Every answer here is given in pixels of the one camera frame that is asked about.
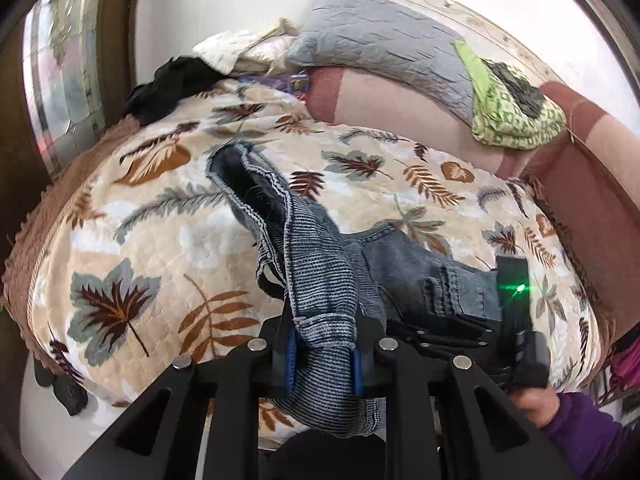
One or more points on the brown quilted blanket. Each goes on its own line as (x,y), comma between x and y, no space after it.
(30,250)

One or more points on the black shoe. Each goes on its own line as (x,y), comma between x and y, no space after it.
(62,390)

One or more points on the person's right hand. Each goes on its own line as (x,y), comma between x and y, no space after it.
(535,405)

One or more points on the white floral pillow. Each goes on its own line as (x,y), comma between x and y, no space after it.
(225,50)

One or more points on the green patterned blanket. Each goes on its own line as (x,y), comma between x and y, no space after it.
(500,125)

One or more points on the magenta cloth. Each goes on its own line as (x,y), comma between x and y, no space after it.
(625,372)

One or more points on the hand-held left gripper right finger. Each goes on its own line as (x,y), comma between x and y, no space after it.
(356,370)

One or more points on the purple printed packet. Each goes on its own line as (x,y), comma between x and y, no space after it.
(295,82)

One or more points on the wooden door with stained glass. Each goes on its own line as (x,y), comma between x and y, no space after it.
(65,85)

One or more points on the grey quilted pillow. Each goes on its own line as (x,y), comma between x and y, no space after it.
(380,40)

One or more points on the black garment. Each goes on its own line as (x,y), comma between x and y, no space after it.
(170,85)

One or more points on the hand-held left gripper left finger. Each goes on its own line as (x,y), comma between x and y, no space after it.
(289,360)

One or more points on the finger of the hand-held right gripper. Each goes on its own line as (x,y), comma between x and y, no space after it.
(445,332)

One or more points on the dark grey cloth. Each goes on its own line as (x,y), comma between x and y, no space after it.
(515,87)

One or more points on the grey denim pants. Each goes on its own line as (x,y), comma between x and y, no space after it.
(320,270)

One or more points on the leaf print bedspread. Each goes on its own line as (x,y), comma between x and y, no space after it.
(175,240)

